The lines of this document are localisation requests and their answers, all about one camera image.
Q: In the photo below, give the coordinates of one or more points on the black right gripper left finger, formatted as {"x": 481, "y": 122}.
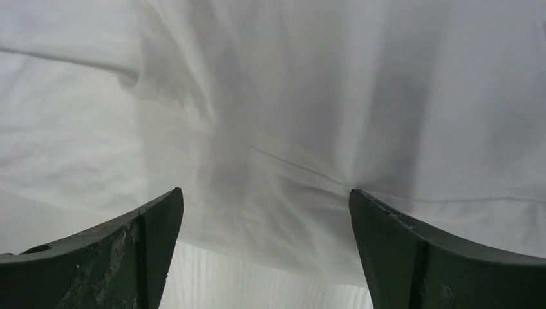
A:
{"x": 121, "y": 263}

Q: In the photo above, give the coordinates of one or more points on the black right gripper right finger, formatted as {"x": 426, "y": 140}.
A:
{"x": 411, "y": 264}

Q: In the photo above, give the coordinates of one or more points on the white t shirt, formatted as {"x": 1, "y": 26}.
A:
{"x": 268, "y": 113}

